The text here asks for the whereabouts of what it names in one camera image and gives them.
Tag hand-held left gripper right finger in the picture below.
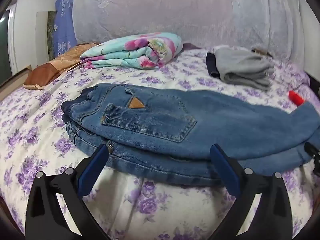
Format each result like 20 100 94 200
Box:
209 144 294 240

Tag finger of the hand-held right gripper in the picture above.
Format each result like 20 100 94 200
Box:
304 142 320 177

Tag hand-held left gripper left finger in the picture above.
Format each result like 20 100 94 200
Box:
25 144 110 240

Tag blue denim pants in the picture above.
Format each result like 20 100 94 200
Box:
61 84 320 187

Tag red plastic object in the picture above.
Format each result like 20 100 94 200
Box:
288 90 306 107

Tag purple floral bed sheet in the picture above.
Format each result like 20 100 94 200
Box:
0 46 320 240

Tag folded grey garment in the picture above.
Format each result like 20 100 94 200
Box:
214 47 275 92

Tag folded navy garment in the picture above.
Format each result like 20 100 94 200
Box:
206 52 220 78

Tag brown satin pillow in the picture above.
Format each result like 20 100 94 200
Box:
23 42 98 90

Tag brown patterned cloth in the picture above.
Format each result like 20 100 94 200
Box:
251 48 273 55

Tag folded floral blanket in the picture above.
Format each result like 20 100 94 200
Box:
80 32 184 69

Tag blue printed cloth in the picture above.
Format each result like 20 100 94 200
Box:
53 0 78 59

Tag window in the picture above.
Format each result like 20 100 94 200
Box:
0 7 15 84

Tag large lavender quilt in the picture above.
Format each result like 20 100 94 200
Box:
72 0 312 60

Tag wooden bed frame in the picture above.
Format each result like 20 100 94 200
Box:
0 65 33 90

